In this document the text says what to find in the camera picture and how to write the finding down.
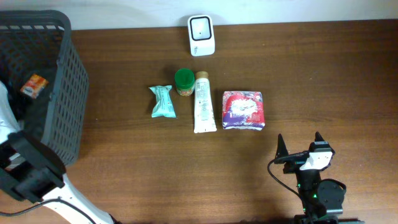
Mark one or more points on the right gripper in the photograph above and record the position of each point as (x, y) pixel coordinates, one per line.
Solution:
(293, 162)

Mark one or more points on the purple red pad pack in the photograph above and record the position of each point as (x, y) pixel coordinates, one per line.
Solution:
(243, 110)

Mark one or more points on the white tube with tan cap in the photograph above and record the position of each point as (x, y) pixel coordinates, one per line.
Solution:
(204, 120)

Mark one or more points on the green lid jar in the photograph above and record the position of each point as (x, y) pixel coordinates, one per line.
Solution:
(184, 82)

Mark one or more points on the teal wipes packet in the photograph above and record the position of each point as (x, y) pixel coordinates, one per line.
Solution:
(164, 106)

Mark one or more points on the orange tissue pack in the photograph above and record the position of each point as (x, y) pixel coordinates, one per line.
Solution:
(34, 85)

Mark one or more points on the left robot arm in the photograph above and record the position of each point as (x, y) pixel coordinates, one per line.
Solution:
(32, 171)

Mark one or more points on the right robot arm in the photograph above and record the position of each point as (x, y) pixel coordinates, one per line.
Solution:
(322, 199)

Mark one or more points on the white barcode scanner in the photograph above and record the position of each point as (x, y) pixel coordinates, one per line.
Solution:
(201, 35)

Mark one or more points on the grey plastic mesh basket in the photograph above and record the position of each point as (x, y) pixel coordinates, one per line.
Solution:
(40, 42)

